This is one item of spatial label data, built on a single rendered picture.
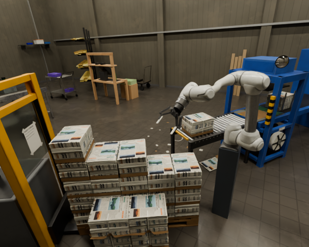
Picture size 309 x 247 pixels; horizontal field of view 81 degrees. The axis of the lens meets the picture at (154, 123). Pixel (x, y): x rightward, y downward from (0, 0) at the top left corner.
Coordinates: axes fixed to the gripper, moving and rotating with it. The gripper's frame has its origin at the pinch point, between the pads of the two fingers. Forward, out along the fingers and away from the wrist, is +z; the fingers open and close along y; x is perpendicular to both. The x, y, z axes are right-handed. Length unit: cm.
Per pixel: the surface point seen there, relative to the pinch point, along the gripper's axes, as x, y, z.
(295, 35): -305, -275, -548
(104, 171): -63, 7, 62
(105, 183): -68, -2, 72
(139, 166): -52, -17, 38
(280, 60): -62, -99, -181
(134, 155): -52, -6, 31
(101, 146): -82, 23, 45
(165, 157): -77, -45, 14
